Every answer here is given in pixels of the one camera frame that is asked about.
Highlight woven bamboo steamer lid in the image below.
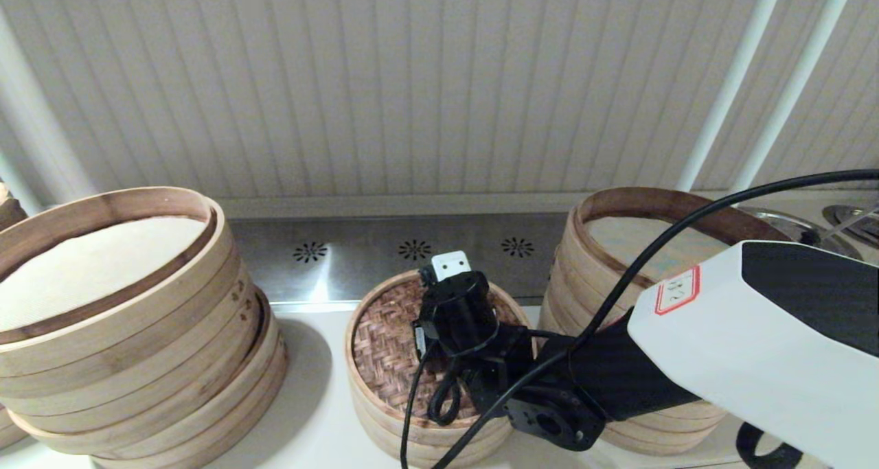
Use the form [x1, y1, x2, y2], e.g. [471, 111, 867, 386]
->
[345, 270, 536, 425]

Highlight white steamer liner cloth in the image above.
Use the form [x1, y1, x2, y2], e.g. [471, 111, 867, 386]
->
[0, 215, 210, 332]
[585, 216, 732, 286]

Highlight stainless steel vent panel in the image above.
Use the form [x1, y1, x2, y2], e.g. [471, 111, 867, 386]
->
[227, 213, 571, 306]

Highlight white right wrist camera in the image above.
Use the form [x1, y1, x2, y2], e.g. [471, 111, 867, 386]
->
[420, 251, 475, 284]

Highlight thin black cable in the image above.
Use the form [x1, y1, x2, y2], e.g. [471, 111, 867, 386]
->
[400, 321, 462, 469]

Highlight thick black cable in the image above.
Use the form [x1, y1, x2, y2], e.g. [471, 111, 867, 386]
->
[431, 169, 879, 469]

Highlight black cable loop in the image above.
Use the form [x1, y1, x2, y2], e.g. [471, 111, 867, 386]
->
[736, 421, 804, 469]

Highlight thin white wall pipe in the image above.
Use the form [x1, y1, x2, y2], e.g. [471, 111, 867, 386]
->
[728, 0, 860, 195]
[676, 0, 788, 192]

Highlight metal utensil handle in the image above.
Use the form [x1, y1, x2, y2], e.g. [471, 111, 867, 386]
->
[826, 208, 879, 238]

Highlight thick white wall pipe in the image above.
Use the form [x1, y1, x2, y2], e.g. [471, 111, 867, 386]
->
[0, 9, 98, 209]

